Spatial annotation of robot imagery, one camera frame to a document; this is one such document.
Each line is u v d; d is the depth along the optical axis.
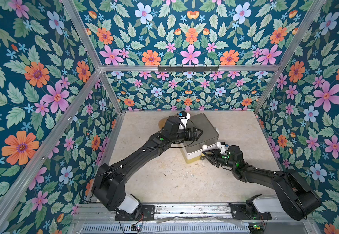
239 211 0.73
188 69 0.93
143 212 0.73
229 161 0.73
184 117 0.69
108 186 0.42
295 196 0.43
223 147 0.82
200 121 0.87
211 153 0.79
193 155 0.81
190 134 0.68
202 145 0.79
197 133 0.73
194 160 0.87
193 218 0.72
